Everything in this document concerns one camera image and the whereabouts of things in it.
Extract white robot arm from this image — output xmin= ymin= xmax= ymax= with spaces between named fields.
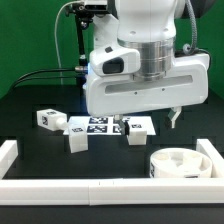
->
xmin=86 ymin=0 xmax=217 ymax=134

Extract white camera cable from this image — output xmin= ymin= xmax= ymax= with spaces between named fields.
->
xmin=54 ymin=0 xmax=84 ymax=86

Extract black cables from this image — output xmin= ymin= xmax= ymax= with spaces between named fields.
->
xmin=11 ymin=66 xmax=88 ymax=90

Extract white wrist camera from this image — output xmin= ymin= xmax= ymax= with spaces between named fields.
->
xmin=90 ymin=47 xmax=140 ymax=77

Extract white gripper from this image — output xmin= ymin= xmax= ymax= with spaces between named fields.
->
xmin=86 ymin=53 xmax=210 ymax=135

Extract white round stool seat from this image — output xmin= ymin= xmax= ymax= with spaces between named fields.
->
xmin=149 ymin=148 xmax=213 ymax=178

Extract white U-shaped frame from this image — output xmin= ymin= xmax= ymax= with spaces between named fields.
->
xmin=0 ymin=139 xmax=224 ymax=205

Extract black camera on stand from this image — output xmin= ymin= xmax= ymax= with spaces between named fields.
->
xmin=65 ymin=0 xmax=109 ymax=67

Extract white marker sheet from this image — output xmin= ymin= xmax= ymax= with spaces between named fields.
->
xmin=69 ymin=116 xmax=156 ymax=135

